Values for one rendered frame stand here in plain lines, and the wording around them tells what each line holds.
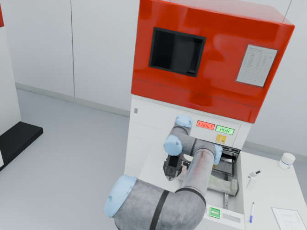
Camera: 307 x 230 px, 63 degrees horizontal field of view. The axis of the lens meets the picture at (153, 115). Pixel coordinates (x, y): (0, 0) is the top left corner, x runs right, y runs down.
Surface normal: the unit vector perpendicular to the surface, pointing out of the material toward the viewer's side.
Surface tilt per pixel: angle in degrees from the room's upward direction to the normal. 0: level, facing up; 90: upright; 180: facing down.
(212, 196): 0
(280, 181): 0
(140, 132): 90
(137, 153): 90
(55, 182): 0
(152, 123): 90
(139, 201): 31
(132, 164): 90
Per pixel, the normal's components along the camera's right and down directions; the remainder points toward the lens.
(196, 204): 0.60, -0.57
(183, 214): 0.48, -0.33
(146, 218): -0.26, 0.03
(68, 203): 0.14, -0.84
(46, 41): -0.25, 0.49
